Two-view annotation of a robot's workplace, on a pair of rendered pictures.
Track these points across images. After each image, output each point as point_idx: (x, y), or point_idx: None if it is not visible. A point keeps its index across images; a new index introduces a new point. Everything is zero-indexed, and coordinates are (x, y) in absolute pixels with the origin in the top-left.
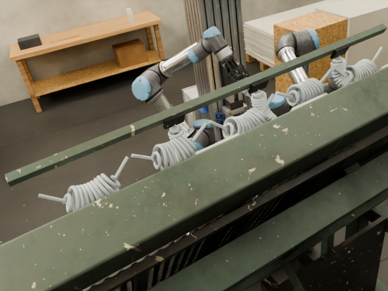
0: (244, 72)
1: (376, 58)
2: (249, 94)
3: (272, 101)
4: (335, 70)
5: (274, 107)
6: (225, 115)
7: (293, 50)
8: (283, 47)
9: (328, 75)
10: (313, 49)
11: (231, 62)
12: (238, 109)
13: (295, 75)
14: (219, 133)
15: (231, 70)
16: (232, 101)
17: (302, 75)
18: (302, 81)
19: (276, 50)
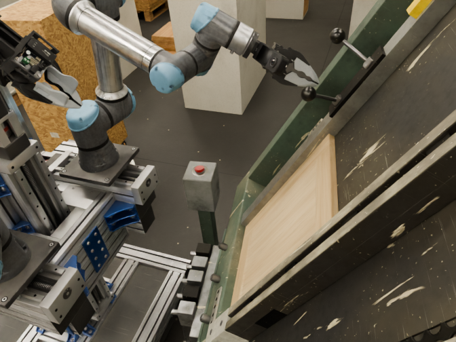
0: (47, 49)
1: None
2: (74, 104)
3: (79, 118)
4: None
5: (86, 125)
6: (2, 175)
7: (93, 7)
8: (74, 2)
9: (198, 26)
10: (119, 4)
11: (0, 28)
12: (24, 153)
13: (131, 45)
14: (1, 212)
15: (8, 52)
16: (6, 143)
17: (145, 41)
18: (153, 50)
19: (60, 13)
